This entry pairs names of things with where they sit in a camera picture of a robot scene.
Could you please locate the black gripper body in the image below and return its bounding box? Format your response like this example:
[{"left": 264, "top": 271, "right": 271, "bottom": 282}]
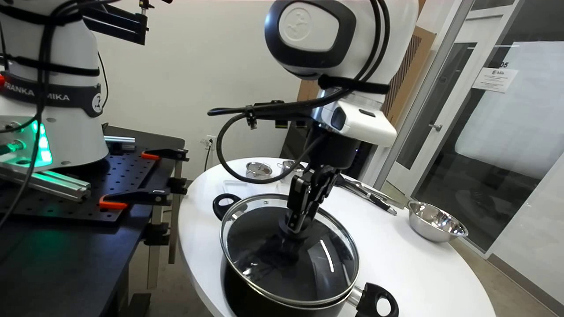
[{"left": 305, "top": 132, "right": 361, "bottom": 179}]

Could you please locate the glass lid with black knob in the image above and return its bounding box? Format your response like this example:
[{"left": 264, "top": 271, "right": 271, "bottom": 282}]
[{"left": 218, "top": 192, "right": 361, "bottom": 308}]

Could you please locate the small open steel pot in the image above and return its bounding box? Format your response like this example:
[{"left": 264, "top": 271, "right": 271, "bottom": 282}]
[{"left": 243, "top": 160, "right": 275, "bottom": 181}]

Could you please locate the black cabinet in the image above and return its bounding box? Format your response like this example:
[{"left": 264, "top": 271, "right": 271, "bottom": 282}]
[{"left": 280, "top": 119, "right": 314, "bottom": 162}]

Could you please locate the plain cardboard box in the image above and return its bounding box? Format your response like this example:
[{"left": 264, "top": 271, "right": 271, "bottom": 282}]
[{"left": 296, "top": 77, "right": 324, "bottom": 105}]

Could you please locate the steel mixing bowl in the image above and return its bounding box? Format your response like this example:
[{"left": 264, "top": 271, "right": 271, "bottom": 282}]
[{"left": 407, "top": 199, "right": 470, "bottom": 245}]

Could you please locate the black breadboard plate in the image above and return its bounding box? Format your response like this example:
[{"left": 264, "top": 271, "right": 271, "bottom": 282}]
[{"left": 0, "top": 151, "right": 164, "bottom": 225}]

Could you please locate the white paper door sign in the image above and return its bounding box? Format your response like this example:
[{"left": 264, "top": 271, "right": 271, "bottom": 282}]
[{"left": 472, "top": 65, "right": 520, "bottom": 93}]

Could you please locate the black work table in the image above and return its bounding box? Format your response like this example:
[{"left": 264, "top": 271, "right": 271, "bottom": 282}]
[{"left": 0, "top": 123, "right": 190, "bottom": 317}]

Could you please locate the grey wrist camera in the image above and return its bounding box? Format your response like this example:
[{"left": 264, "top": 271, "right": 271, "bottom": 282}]
[{"left": 310, "top": 104, "right": 349, "bottom": 134}]

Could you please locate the black handled metal utensil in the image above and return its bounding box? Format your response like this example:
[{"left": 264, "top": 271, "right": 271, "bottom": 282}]
[{"left": 337, "top": 172, "right": 400, "bottom": 216}]

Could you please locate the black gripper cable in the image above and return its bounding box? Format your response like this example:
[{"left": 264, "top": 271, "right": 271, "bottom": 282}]
[{"left": 206, "top": 86, "right": 354, "bottom": 185}]

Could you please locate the black pot with loop handles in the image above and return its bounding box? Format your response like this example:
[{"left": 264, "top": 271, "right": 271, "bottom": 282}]
[{"left": 211, "top": 192, "right": 402, "bottom": 317}]

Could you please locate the cardboard box with handle hole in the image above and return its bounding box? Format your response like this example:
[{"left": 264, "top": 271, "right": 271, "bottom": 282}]
[{"left": 381, "top": 24, "right": 439, "bottom": 128}]

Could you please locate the orange handled bar clamp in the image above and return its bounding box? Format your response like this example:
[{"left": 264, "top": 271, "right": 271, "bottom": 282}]
[
  {"left": 97, "top": 186, "right": 188, "bottom": 213},
  {"left": 139, "top": 146, "right": 190, "bottom": 164}
]

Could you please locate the glass door with grey frame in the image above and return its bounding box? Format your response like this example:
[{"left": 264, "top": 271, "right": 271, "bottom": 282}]
[{"left": 375, "top": 0, "right": 564, "bottom": 253}]

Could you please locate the aluminium rail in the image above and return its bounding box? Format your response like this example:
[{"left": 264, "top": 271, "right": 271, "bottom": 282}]
[{"left": 0, "top": 160, "right": 93, "bottom": 202}]

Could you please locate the black camera bracket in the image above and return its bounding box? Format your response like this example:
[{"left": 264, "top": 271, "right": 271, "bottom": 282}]
[{"left": 81, "top": 0, "right": 150, "bottom": 46}]

